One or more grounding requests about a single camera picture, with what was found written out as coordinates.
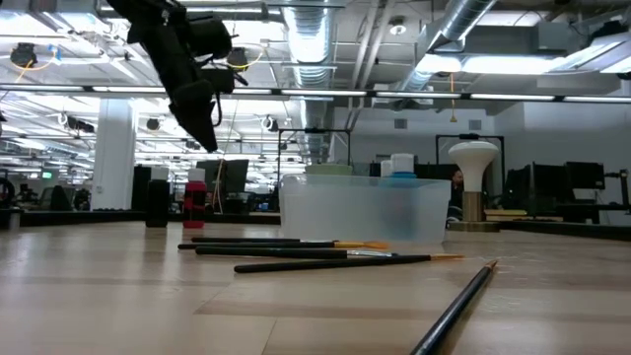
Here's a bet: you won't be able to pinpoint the black cabinet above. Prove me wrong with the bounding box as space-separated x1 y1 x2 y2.
131 165 149 212

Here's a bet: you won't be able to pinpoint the black computer monitor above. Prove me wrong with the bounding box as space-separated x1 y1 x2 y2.
225 159 250 194
505 165 566 213
564 161 606 191
195 159 227 194

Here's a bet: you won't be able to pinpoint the person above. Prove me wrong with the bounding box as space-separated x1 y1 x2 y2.
445 168 465 226

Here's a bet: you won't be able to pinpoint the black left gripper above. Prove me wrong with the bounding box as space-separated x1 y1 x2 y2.
126 7 236 153

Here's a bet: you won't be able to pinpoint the black rail with light strips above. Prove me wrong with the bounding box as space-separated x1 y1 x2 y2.
0 83 631 104

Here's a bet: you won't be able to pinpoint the small red paint bottle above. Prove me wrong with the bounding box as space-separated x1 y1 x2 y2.
182 168 208 230

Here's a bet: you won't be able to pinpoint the clear plastic bin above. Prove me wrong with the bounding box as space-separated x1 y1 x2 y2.
278 173 453 246

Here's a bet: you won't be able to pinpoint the short black paintbrush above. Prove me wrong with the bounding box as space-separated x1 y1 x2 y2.
190 237 303 245

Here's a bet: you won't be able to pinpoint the black paintbrush orange fan bristles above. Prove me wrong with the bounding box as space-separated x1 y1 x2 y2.
176 240 391 250

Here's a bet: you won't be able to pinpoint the small black paint bottle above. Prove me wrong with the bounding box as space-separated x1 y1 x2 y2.
145 166 171 229

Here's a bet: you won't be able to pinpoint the black ceiling-mounted device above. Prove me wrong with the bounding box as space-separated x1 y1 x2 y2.
9 42 39 69
225 46 251 73

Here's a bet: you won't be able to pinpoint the black office chair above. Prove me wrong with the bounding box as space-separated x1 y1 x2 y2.
48 185 73 212

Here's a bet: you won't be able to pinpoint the black paintbrush silver ferrule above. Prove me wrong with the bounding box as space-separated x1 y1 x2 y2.
194 246 398 260

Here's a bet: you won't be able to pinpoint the white mushroom lamp brass base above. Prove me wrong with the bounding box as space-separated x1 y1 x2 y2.
447 140 502 233

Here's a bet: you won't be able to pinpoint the silver round air duct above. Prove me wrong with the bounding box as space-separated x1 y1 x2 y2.
393 0 499 93
283 4 337 164

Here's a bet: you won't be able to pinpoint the hanging orange cord pendant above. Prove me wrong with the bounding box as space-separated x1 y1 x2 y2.
448 73 458 123

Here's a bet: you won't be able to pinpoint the white column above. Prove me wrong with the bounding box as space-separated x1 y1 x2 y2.
90 97 138 212

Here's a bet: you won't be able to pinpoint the small teal paint bottle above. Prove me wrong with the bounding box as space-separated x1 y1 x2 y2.
386 152 419 237

